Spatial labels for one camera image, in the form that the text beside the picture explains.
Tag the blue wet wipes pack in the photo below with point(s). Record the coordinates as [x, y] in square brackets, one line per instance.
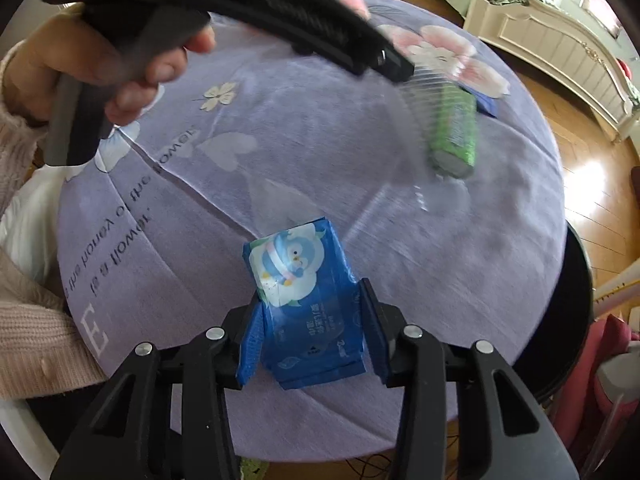
[295, 270]

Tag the person's left hand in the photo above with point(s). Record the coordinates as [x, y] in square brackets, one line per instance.
[45, 65]

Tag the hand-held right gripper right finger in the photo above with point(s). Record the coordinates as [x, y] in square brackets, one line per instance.
[377, 360]

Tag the person's pink sweater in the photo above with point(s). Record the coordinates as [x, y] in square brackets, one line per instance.
[40, 340]

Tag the white cloth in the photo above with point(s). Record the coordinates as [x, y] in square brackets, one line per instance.
[30, 220]

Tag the red cushion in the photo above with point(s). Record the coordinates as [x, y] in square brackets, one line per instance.
[625, 69]

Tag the cream wooden bed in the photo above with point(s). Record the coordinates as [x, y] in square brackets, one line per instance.
[540, 45]

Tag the pink chair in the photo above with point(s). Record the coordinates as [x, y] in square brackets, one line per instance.
[615, 340]

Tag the green packet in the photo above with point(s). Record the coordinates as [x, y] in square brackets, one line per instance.
[452, 130]

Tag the black trash bin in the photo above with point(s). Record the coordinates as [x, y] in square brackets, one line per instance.
[575, 310]

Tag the purple floral tablecloth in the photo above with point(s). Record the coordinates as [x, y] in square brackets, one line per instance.
[300, 160]

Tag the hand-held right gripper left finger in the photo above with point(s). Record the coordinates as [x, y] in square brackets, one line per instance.
[250, 350]

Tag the person's left forearm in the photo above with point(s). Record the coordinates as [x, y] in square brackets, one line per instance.
[15, 150]

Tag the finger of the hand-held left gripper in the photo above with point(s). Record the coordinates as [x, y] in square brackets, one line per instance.
[350, 45]

